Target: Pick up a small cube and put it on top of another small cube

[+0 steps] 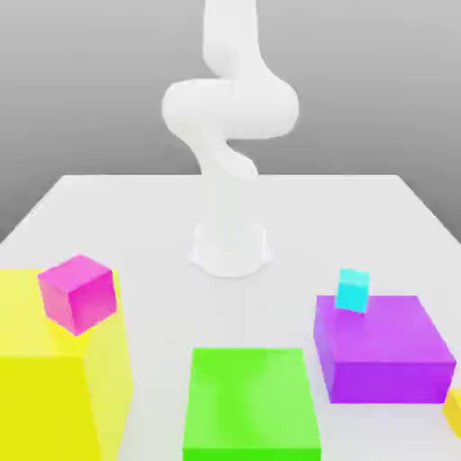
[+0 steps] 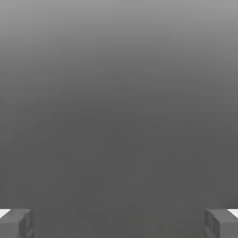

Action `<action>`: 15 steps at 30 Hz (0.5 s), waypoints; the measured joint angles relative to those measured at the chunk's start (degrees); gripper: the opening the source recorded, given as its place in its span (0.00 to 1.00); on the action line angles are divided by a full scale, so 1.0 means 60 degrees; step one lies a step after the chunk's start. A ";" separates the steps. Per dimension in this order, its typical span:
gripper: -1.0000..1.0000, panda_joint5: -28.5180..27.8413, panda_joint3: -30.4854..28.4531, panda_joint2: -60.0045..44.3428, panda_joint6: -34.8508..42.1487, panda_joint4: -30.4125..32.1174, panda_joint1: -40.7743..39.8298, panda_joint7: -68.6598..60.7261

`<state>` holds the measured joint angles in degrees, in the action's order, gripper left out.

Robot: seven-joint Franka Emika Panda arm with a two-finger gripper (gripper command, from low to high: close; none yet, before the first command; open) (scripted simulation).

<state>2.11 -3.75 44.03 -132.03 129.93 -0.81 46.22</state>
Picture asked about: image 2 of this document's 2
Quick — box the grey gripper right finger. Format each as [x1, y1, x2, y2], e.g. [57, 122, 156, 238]
[203, 208, 238, 238]

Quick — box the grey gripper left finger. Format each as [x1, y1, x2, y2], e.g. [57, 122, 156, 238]
[0, 208, 35, 238]

